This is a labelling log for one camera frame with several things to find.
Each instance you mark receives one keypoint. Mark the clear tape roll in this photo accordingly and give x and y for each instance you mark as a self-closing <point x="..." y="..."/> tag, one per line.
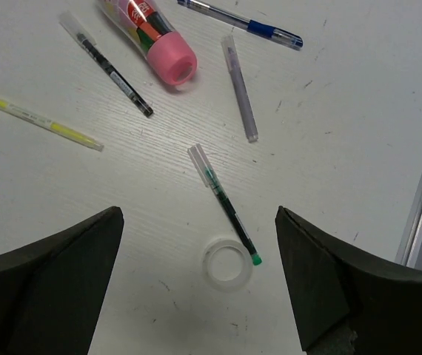
<point x="226" y="265"/>

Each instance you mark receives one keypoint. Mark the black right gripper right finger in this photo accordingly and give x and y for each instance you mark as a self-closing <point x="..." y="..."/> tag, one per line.
<point x="344" y="299"/>

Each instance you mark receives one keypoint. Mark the pink capped marker tube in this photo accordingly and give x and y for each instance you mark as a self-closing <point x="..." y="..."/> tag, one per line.
<point x="163" y="47"/>

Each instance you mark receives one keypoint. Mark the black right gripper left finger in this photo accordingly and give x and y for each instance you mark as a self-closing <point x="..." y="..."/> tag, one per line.
<point x="52" y="290"/>

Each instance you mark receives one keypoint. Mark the green gel pen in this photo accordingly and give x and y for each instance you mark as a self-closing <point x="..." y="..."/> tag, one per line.
<point x="210" y="179"/>

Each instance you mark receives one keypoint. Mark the yellow highlighter pen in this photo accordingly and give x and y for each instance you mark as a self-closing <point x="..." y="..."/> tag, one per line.
<point x="49" y="125"/>

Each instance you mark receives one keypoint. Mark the black gel pen clear cap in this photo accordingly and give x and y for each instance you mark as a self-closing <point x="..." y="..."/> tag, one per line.
<point x="69" y="22"/>

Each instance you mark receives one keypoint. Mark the blue grip ballpoint pen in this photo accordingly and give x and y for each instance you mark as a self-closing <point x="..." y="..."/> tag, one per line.
<point x="271" y="33"/>

